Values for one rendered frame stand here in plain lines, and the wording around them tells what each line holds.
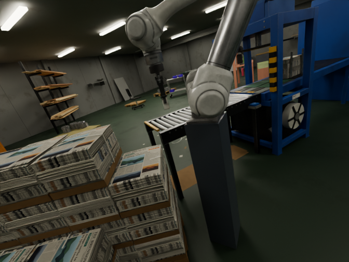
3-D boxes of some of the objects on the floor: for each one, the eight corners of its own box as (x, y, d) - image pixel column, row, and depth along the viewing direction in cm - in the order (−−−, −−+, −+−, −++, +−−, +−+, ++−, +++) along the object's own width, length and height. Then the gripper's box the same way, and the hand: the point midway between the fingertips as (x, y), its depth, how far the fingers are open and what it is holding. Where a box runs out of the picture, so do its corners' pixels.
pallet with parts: (103, 129, 538) (98, 118, 524) (76, 143, 462) (70, 131, 448) (80, 130, 606) (76, 120, 592) (54, 142, 530) (48, 131, 517)
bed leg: (179, 199, 173) (163, 145, 149) (177, 196, 178) (161, 143, 154) (184, 197, 175) (169, 142, 151) (182, 194, 180) (166, 141, 156)
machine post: (252, 125, 299) (246, 31, 244) (247, 124, 306) (241, 34, 251) (255, 123, 302) (250, 31, 247) (251, 122, 309) (245, 33, 254)
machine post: (305, 138, 223) (314, 7, 168) (298, 136, 231) (305, 10, 176) (309, 135, 226) (319, 5, 171) (302, 134, 234) (309, 9, 179)
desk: (269, 63, 1155) (269, 51, 1125) (269, 66, 1032) (269, 52, 1002) (257, 66, 1196) (256, 54, 1166) (255, 68, 1074) (255, 55, 1044)
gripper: (149, 66, 88) (160, 108, 96) (147, 65, 75) (160, 113, 84) (162, 63, 88) (172, 105, 96) (162, 62, 75) (174, 109, 84)
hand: (165, 103), depth 89 cm, fingers closed
